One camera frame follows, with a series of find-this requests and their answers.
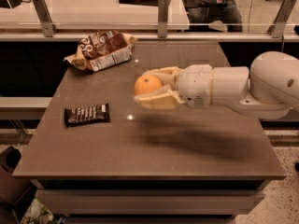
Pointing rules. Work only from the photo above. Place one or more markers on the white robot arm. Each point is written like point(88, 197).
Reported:
point(268, 89)

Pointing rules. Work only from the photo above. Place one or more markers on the person in dark clothes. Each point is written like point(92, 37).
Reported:
point(203, 12)

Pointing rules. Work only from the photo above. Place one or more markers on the glass barrier panel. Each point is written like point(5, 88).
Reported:
point(256, 15)

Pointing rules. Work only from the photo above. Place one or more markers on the brown chip bag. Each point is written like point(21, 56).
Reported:
point(102, 50)

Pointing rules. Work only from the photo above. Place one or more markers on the black snack bar wrapper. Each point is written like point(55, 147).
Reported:
point(86, 115)

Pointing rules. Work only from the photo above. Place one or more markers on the metal glass bracket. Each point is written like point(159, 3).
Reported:
point(163, 6)
point(276, 29)
point(47, 25)

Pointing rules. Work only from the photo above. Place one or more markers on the middle metal glass bracket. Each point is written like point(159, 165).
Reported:
point(163, 6)

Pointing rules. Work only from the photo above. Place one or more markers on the orange fruit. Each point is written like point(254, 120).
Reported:
point(147, 84)

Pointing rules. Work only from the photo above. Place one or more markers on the brown table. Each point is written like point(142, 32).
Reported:
point(180, 162)

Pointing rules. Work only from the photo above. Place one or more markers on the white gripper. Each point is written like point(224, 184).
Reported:
point(195, 85)

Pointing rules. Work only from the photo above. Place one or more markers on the right metal glass bracket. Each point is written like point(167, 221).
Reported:
point(276, 29)

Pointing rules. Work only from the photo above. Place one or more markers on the left metal glass bracket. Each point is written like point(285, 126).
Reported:
point(47, 25)

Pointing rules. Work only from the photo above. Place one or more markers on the green white bag on floor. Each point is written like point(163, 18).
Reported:
point(38, 213)

